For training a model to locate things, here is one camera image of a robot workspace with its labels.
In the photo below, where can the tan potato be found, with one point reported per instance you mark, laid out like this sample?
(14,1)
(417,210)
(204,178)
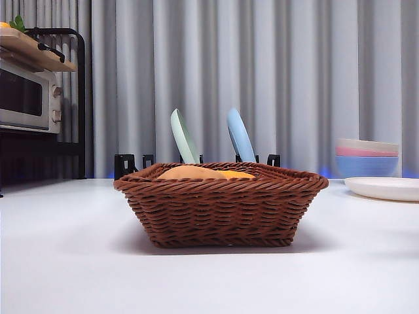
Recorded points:
(190,172)

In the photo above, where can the orange corn cob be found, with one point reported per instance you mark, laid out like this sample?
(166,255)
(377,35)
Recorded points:
(240,175)

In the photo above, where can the brown wicker basket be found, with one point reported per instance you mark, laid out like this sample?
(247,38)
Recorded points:
(222,212)

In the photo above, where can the pale green plate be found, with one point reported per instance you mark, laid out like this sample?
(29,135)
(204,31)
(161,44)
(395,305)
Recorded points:
(185,140)

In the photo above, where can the pale blue plate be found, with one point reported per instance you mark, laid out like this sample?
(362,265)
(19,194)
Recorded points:
(240,137)

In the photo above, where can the black dish rack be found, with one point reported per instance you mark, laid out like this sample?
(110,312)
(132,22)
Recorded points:
(126,163)

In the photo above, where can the grey curtain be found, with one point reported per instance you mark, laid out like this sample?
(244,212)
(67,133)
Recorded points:
(294,65)

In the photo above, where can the pink bowl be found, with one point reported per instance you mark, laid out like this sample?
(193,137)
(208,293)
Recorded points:
(363,152)

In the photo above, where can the blue bowl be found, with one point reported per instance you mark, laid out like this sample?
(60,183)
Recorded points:
(366,165)

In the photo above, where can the beige bowl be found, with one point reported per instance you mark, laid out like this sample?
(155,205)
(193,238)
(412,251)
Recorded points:
(366,144)

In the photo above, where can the black metal shelf rack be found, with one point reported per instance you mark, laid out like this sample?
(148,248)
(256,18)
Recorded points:
(39,157)

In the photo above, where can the white plate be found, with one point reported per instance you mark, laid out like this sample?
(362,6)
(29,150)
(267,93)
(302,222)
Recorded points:
(383,189)

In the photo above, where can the silver toaster oven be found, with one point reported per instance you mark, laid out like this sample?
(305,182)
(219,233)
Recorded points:
(23,98)

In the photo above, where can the green leaves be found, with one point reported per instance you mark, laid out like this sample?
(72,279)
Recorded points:
(18,23)

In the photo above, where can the yellow fruit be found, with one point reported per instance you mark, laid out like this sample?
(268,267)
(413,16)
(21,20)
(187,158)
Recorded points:
(3,25)

